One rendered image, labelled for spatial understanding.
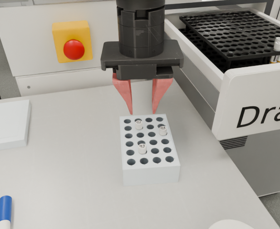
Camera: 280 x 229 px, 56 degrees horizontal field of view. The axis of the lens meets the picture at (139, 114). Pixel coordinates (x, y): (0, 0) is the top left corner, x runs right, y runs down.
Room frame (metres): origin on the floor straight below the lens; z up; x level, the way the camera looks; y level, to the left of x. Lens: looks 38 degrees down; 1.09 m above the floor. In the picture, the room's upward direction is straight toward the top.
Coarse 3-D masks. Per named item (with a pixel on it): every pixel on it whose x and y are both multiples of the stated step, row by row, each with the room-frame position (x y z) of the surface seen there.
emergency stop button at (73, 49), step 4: (68, 40) 0.48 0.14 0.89; (72, 40) 0.48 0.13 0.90; (76, 40) 0.48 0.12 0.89; (64, 44) 0.48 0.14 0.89; (68, 44) 0.48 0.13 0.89; (72, 44) 0.48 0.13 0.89; (76, 44) 0.48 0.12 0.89; (80, 44) 0.48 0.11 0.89; (64, 48) 0.47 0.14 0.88; (68, 48) 0.47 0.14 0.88; (72, 48) 0.47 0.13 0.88; (76, 48) 0.48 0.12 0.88; (80, 48) 0.48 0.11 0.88; (64, 52) 0.47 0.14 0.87; (68, 52) 0.47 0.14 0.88; (72, 52) 0.47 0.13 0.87; (76, 52) 0.48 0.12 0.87; (80, 52) 0.48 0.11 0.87; (68, 56) 0.47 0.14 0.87; (72, 56) 0.47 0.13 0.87; (76, 56) 0.48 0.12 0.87; (80, 56) 0.48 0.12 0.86
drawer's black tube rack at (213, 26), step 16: (192, 16) 0.61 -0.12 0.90; (208, 16) 0.61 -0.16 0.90; (224, 16) 0.61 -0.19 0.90; (240, 16) 0.61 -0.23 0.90; (256, 16) 0.61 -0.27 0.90; (192, 32) 0.59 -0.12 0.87; (208, 32) 0.51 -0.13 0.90; (224, 32) 0.51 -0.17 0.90; (240, 32) 0.52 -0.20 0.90; (256, 32) 0.51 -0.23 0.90; (272, 32) 0.51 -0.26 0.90; (208, 48) 0.50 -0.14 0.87; (224, 48) 0.43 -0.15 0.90; (240, 48) 0.44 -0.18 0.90; (256, 48) 0.44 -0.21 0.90; (224, 64) 0.43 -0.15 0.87; (240, 64) 0.43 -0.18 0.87; (256, 64) 0.43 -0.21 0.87
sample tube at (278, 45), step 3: (276, 42) 0.43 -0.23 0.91; (279, 42) 0.43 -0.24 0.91; (276, 45) 0.42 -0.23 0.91; (279, 45) 0.42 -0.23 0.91; (276, 48) 0.42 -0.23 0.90; (279, 48) 0.42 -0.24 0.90; (273, 57) 0.42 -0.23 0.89; (276, 57) 0.42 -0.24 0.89; (270, 60) 0.43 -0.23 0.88; (273, 60) 0.42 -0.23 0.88; (276, 60) 0.42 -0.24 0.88; (270, 63) 0.43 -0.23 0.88; (273, 63) 0.42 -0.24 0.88
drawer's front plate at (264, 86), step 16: (272, 64) 0.32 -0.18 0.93; (224, 80) 0.30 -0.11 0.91; (240, 80) 0.29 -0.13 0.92; (256, 80) 0.30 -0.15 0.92; (272, 80) 0.30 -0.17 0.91; (224, 96) 0.29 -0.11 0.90; (240, 96) 0.29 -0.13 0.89; (256, 96) 0.30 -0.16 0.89; (272, 96) 0.30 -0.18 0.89; (224, 112) 0.29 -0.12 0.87; (240, 112) 0.29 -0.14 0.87; (272, 112) 0.31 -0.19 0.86; (224, 128) 0.29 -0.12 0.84; (240, 128) 0.30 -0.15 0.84; (256, 128) 0.30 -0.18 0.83; (272, 128) 0.31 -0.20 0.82
